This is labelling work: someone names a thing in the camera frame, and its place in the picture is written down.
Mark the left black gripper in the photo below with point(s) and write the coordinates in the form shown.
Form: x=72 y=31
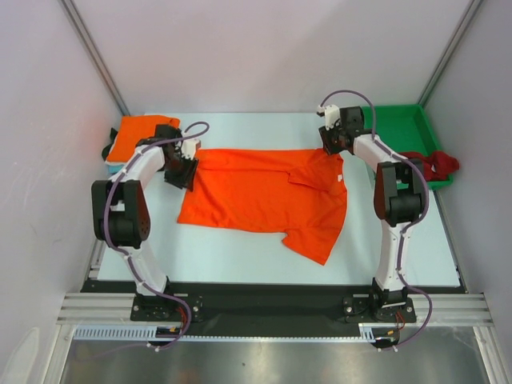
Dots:
x=186 y=179

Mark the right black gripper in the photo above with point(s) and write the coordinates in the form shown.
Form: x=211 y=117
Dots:
x=334 y=141

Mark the orange t shirt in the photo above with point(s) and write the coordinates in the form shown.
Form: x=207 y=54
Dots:
x=135 y=128
x=299 y=193

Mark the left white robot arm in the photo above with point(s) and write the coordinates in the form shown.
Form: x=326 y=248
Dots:
x=121 y=216

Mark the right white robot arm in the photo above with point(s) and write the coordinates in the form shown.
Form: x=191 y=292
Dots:
x=401 y=196

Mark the green plastic bin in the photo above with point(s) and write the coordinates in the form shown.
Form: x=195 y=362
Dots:
x=406 y=128

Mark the folded orange t shirt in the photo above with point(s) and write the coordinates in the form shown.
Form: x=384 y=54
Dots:
x=135 y=128

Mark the folded light blue t shirt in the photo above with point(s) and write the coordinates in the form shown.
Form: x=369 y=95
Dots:
x=113 y=169

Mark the folded black t shirt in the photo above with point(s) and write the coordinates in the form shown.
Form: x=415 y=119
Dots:
x=107 y=149

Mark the dark red t shirt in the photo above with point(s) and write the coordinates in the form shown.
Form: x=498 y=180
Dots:
x=437 y=166

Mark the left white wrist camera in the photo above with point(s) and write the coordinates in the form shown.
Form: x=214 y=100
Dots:
x=189 y=148

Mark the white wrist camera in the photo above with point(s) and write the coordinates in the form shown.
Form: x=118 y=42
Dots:
x=331 y=114
x=189 y=148

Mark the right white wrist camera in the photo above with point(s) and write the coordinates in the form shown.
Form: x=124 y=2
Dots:
x=331 y=114

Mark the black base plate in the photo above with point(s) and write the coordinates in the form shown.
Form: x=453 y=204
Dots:
x=257 y=310

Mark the right aluminium corner post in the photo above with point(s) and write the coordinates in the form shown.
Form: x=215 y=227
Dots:
x=463 y=26

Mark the aluminium corner post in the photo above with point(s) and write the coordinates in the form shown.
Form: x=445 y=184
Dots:
x=463 y=26
x=88 y=43

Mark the light blue cable duct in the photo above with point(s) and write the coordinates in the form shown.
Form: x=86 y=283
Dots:
x=116 y=332

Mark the left aluminium corner post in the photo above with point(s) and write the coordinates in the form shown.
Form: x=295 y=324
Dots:
x=88 y=43

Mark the aluminium front rail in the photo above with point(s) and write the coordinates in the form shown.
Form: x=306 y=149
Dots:
x=447 y=309

